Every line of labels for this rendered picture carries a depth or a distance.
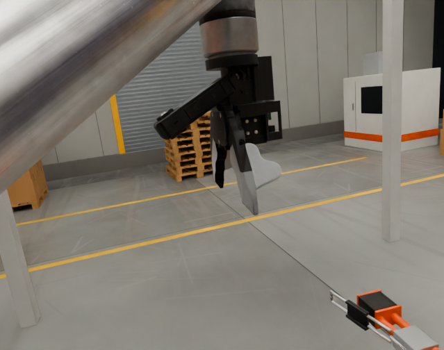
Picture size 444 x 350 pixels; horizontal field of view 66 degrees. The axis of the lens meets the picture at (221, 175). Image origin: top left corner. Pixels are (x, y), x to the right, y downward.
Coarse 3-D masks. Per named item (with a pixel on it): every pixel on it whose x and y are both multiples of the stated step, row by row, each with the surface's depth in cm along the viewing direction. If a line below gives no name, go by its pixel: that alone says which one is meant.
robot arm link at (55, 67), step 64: (0, 0) 15; (64, 0) 16; (128, 0) 18; (192, 0) 21; (0, 64) 14; (64, 64) 16; (128, 64) 19; (0, 128) 14; (64, 128) 17; (0, 192) 17
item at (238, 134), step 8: (232, 120) 44; (232, 128) 43; (240, 128) 43; (232, 136) 43; (240, 136) 43; (240, 144) 43; (240, 152) 42; (240, 160) 42; (248, 160) 43; (240, 168) 42; (248, 168) 42
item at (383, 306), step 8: (360, 296) 93; (368, 296) 92; (376, 296) 92; (384, 296) 92; (360, 304) 92; (368, 304) 89; (376, 304) 89; (384, 304) 88; (392, 304) 88; (376, 312) 86; (384, 312) 86; (392, 312) 87; (400, 312) 87; (376, 328) 87
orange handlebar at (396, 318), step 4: (392, 316) 86; (396, 316) 86; (380, 320) 85; (384, 320) 85; (392, 320) 87; (396, 320) 85; (400, 320) 84; (404, 320) 84; (384, 324) 84; (388, 324) 83; (400, 324) 84; (404, 324) 83; (408, 324) 82; (392, 328) 82; (388, 332) 82; (392, 332) 81; (436, 348) 74
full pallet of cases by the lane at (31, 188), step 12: (36, 168) 659; (24, 180) 603; (36, 180) 641; (12, 192) 601; (24, 192) 607; (36, 192) 623; (48, 192) 725; (12, 204) 604; (24, 204) 610; (36, 204) 616
